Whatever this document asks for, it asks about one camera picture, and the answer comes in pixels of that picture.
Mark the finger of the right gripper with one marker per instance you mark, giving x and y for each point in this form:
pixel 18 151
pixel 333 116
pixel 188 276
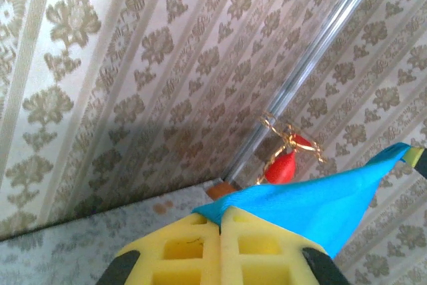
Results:
pixel 418 159

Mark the blue t-shirt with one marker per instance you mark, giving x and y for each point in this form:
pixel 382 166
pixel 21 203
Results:
pixel 317 205

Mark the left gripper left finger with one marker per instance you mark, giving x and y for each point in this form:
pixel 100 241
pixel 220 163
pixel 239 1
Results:
pixel 173 265

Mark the orange wooden stand base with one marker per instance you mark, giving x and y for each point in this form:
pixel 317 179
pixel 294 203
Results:
pixel 220 190

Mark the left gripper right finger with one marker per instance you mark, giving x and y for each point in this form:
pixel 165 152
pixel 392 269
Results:
pixel 267 265

